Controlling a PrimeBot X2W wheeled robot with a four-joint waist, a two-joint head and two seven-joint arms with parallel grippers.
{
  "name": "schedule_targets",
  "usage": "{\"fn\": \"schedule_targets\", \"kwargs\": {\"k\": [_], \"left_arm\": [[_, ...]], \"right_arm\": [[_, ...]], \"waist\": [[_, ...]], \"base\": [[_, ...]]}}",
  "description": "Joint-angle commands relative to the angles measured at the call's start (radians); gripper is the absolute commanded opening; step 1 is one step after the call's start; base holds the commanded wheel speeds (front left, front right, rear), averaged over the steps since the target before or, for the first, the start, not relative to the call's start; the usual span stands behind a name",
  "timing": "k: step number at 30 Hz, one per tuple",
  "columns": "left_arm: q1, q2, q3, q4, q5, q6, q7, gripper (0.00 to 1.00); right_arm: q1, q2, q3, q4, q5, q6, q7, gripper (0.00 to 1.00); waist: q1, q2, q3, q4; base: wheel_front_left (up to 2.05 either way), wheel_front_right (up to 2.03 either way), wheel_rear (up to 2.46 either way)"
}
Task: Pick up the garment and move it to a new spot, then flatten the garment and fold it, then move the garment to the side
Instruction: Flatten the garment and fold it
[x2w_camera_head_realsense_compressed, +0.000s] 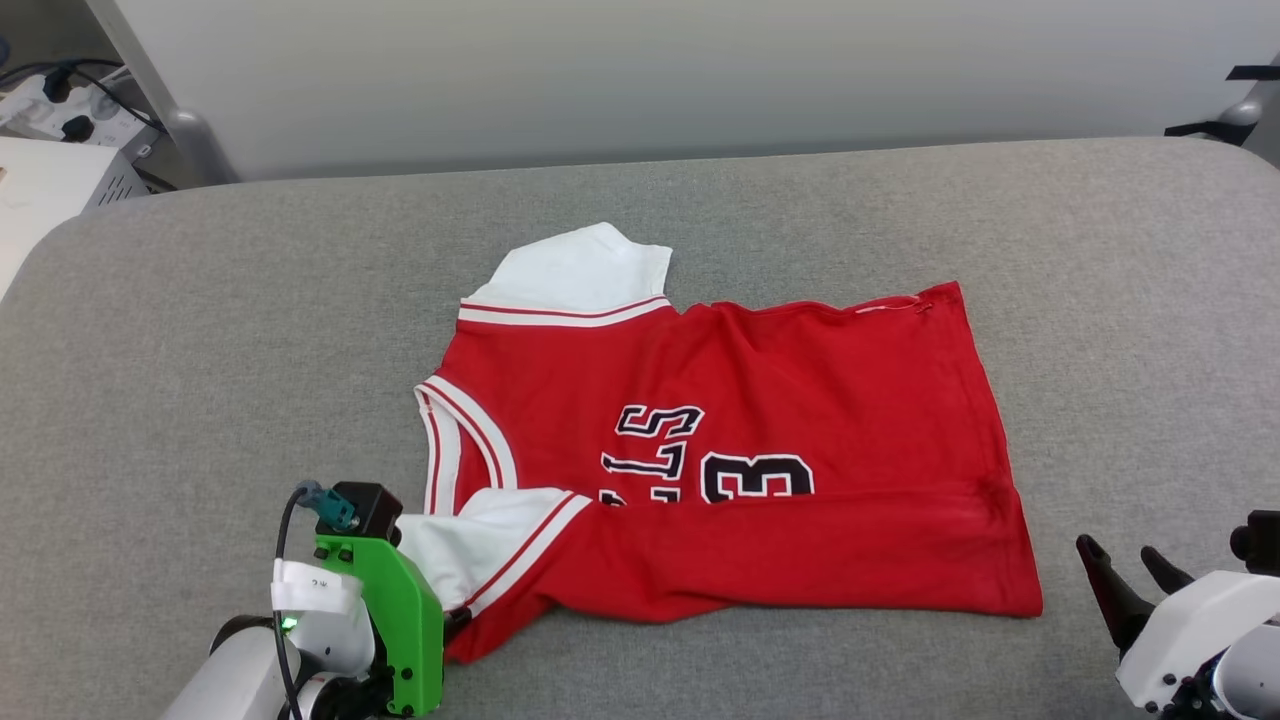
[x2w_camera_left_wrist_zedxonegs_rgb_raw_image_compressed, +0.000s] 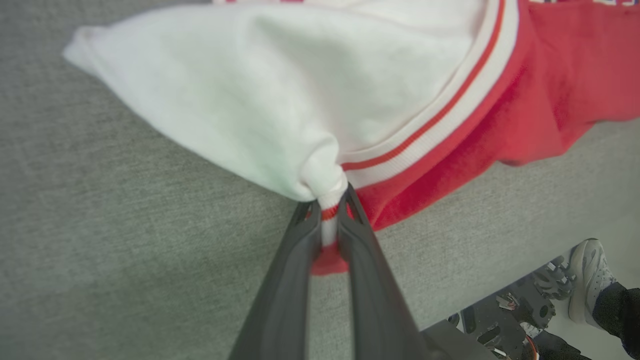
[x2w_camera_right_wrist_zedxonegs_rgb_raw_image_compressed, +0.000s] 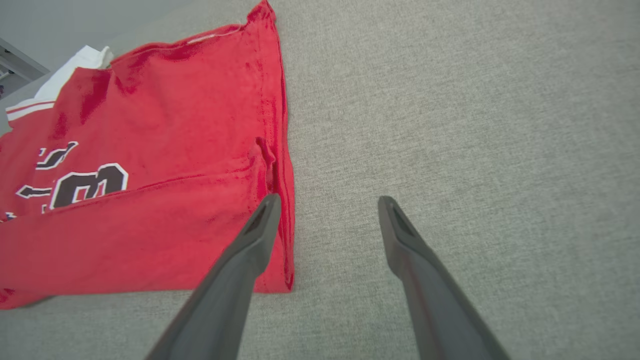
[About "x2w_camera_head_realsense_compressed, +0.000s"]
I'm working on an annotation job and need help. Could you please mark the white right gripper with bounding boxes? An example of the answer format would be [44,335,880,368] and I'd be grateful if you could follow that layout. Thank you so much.
[1076,534,1280,717]

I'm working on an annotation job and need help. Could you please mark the black cable with teal connector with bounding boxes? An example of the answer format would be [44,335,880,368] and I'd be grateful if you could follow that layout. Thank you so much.
[274,480,359,720]

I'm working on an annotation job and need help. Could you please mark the white label tag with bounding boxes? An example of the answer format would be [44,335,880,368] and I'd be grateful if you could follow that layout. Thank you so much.
[271,558,366,614]

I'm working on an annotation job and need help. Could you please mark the black power cable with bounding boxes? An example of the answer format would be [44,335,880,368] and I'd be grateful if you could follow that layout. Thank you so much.
[0,58,166,136]

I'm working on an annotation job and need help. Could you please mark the red and white jersey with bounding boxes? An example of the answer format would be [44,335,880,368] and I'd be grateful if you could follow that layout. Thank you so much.
[413,222,1044,664]

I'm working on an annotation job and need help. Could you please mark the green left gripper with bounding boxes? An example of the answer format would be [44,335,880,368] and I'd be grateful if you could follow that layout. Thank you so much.
[315,535,473,719]

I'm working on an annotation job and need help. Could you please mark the white partition frame post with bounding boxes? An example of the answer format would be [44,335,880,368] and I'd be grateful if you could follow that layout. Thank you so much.
[85,0,241,186]

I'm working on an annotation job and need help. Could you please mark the grey stand with black strap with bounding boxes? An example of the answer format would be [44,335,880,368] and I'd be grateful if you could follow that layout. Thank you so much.
[1165,63,1280,166]

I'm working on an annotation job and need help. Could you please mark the large white power strip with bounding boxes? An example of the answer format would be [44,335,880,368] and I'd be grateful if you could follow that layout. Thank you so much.
[0,75,151,151]

